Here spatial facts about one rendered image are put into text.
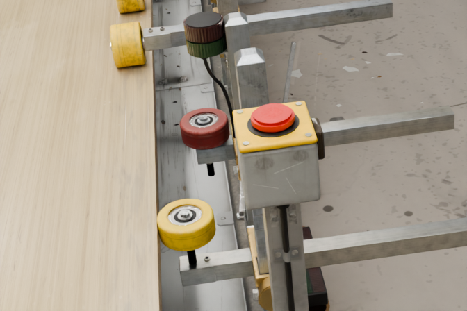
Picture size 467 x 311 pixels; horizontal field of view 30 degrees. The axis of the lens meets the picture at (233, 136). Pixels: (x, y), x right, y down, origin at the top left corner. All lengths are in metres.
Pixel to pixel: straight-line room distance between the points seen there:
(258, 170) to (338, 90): 2.53
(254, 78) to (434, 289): 1.46
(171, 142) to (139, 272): 0.80
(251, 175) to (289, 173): 0.03
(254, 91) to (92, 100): 0.55
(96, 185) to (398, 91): 2.09
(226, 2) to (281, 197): 0.79
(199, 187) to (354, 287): 0.79
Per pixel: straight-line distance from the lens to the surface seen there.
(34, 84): 1.65
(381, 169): 2.86
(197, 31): 1.28
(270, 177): 0.79
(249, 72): 1.04
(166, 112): 2.04
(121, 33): 1.61
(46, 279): 1.18
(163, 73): 2.21
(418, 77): 3.38
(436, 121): 1.49
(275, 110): 0.80
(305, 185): 0.80
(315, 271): 1.42
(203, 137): 1.40
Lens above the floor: 1.64
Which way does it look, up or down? 32 degrees down
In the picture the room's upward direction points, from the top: 7 degrees counter-clockwise
